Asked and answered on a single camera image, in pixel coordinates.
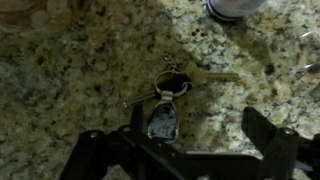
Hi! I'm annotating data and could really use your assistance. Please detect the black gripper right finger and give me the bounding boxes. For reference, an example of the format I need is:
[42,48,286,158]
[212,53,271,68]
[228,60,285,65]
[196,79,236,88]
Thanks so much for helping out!
[241,107,320,180]

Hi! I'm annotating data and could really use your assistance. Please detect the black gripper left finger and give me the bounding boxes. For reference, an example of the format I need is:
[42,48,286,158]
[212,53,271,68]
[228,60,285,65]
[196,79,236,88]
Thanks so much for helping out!
[58,104,214,180]

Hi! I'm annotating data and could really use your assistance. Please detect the metal key ring with keys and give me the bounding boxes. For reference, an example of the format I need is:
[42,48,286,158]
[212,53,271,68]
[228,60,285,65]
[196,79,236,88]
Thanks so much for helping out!
[121,51,241,145]

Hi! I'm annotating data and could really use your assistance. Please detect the white orange-label pill bottle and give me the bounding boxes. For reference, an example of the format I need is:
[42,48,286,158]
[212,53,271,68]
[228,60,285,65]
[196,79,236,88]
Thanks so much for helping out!
[205,0,268,22]

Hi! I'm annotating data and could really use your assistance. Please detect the clear jar purple lid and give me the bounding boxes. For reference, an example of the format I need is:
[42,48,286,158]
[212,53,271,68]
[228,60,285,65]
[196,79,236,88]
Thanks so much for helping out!
[0,0,82,38]

